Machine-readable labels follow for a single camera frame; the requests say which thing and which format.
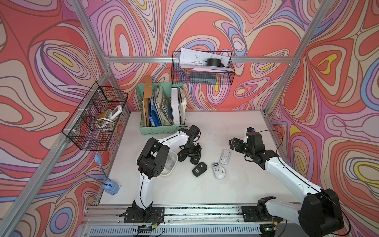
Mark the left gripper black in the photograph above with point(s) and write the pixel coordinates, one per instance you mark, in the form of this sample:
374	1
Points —
197	152

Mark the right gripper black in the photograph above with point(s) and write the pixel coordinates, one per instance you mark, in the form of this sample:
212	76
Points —
239	142

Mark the black mouse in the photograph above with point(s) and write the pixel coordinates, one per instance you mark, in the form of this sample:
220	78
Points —
195	160
199	169

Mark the white storage tray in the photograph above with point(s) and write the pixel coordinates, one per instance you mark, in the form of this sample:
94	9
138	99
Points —
171	164

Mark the black mouse bottom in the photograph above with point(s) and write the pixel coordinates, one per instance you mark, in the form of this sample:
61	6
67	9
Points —
199	169

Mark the white mouse blue sticker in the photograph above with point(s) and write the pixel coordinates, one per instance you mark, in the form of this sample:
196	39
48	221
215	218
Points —
218	170

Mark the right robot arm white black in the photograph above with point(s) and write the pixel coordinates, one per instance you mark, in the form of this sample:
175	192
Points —
318	212

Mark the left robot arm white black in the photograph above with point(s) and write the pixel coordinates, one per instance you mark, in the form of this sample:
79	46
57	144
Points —
183	137

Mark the white book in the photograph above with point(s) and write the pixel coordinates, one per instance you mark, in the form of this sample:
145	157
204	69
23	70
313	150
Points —
175	106

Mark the blue folder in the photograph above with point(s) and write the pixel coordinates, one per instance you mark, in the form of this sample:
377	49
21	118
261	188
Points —
153	114

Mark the green file organizer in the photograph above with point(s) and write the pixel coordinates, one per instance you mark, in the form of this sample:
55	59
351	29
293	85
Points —
170	129

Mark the brown envelope folder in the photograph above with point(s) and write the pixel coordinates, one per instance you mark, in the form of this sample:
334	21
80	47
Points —
148	88

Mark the white tube in basket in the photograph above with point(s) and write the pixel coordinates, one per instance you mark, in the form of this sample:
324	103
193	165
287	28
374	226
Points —
115	112

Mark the blue plastic connector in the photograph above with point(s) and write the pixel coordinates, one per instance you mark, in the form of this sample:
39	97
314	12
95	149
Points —
109	186

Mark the white paper sheets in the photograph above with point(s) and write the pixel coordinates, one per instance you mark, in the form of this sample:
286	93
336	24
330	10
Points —
203	61

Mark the yellow tape roll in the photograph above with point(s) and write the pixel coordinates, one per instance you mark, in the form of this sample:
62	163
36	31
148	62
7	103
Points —
103	122

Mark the green circuit board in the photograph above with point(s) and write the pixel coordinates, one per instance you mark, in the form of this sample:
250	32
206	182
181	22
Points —
146	228

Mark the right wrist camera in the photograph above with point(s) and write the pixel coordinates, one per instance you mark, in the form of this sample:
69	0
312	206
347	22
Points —
250	129

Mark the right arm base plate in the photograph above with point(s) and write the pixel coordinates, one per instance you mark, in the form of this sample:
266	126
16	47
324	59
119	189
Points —
251	214

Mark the black wire basket back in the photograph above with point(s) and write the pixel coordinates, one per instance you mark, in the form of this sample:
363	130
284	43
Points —
189	77

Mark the black wire basket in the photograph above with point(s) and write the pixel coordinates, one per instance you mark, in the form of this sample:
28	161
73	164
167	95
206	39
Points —
81	129
189	77

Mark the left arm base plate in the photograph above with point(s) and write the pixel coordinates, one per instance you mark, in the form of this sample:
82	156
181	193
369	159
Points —
138	215

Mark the black wire basket left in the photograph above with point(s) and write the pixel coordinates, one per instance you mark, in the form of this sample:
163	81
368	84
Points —
81	129

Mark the aluminium rail base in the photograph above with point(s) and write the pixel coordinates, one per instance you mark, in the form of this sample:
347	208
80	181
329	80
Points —
200	220

